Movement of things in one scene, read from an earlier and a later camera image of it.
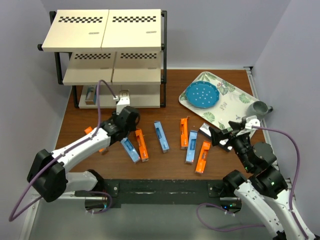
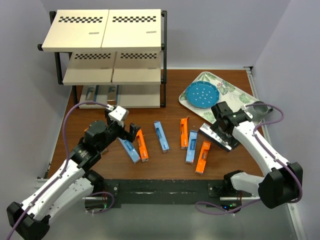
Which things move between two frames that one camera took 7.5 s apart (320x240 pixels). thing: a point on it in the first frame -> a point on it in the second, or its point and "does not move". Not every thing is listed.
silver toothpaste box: [124, 93] -> [113, 92]
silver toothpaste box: [205, 130] does not move
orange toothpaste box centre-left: [142, 145] does not move
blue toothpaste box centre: [162, 139] does not move
